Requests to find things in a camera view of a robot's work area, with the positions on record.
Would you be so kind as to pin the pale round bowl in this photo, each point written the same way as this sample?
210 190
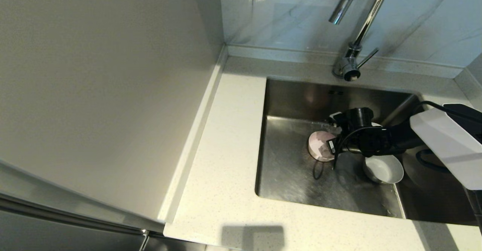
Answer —
384 170

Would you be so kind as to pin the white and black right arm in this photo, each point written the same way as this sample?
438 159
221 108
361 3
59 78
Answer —
444 138

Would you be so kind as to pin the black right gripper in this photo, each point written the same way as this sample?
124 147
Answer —
361 138

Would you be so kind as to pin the chrome gooseneck faucet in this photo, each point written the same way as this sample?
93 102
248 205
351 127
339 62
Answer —
348 68

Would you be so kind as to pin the pink round bowl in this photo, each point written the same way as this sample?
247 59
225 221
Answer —
318 140

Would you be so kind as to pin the tall grey cabinet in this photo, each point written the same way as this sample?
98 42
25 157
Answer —
94 92

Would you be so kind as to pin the grey under-counter cabinet front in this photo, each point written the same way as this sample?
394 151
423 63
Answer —
173 245

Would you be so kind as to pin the stainless steel sink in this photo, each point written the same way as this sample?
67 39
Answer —
286 183

